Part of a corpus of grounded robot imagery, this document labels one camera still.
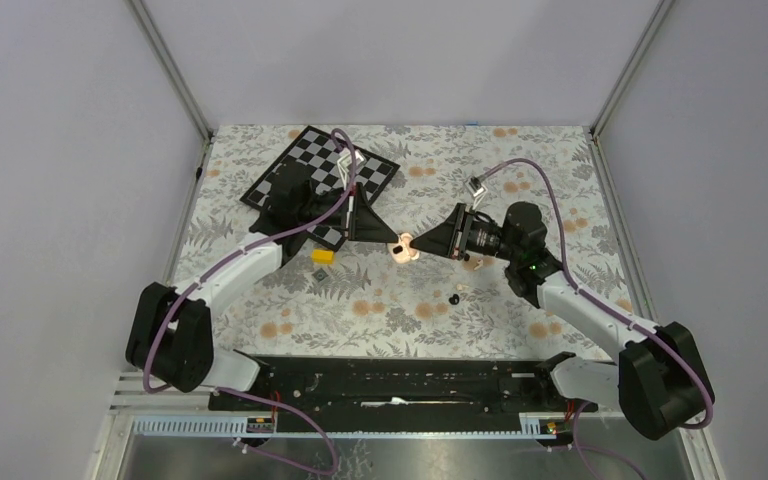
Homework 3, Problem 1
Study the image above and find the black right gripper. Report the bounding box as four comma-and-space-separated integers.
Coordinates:
410, 204, 520, 264

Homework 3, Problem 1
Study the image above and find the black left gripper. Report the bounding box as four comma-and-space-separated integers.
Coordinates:
297, 183, 399, 244

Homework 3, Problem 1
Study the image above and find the beige earbud charging case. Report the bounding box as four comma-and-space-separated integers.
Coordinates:
387, 232, 420, 264

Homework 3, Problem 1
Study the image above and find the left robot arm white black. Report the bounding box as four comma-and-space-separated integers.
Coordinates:
125, 163, 399, 411

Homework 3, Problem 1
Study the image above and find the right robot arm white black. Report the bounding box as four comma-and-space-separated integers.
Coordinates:
410, 202, 715, 440

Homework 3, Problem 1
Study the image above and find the yellow block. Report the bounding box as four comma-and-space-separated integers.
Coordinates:
311, 249, 335, 265

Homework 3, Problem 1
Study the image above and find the floral patterned table mat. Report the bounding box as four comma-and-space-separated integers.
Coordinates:
174, 125, 632, 360

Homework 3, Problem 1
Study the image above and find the small grey square tile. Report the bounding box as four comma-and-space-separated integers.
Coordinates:
312, 268, 330, 284

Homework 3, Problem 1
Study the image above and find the black white checkerboard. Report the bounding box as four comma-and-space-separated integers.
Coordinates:
240, 126, 399, 263

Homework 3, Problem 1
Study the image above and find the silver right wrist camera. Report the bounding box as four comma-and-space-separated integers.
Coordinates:
465, 176, 487, 201

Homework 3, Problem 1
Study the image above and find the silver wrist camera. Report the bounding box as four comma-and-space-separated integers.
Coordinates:
337, 148, 367, 176
465, 176, 487, 201

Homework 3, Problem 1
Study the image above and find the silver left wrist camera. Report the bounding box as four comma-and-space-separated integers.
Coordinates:
337, 148, 367, 176

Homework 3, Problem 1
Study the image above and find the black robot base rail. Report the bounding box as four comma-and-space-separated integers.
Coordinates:
250, 356, 582, 426

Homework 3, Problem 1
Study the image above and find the white slotted cable duct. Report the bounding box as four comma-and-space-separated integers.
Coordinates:
132, 414, 557, 440

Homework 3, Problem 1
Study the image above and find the left aluminium frame post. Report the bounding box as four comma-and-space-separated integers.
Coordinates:
124, 0, 213, 142

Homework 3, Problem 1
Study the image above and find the aluminium frame post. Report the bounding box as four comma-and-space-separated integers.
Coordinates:
590, 0, 677, 138
124, 0, 213, 142

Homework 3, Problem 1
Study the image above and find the right aluminium frame post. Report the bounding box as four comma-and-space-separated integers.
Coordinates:
590, 0, 677, 138

